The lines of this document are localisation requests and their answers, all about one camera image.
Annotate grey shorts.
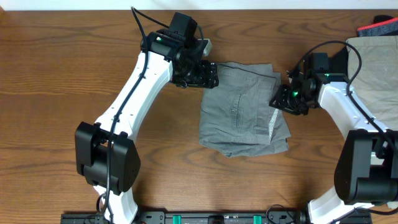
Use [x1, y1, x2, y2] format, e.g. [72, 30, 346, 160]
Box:
[199, 62, 291, 157]

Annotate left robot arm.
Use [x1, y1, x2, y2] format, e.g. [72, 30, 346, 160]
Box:
[72, 12, 219, 223]

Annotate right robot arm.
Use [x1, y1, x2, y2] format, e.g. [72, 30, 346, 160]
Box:
[269, 53, 397, 223]

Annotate black garment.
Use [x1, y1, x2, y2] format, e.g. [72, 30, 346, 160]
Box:
[329, 47, 349, 75]

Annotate khaki folded shorts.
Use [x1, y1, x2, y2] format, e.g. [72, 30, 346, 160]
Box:
[346, 36, 397, 130]

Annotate dark grey red-trimmed garment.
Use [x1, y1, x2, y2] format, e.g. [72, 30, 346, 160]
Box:
[357, 15, 397, 37]

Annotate right black camera cable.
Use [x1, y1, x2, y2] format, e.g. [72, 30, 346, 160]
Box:
[292, 40, 398, 224]

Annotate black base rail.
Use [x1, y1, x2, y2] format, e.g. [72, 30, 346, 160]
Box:
[60, 210, 373, 224]

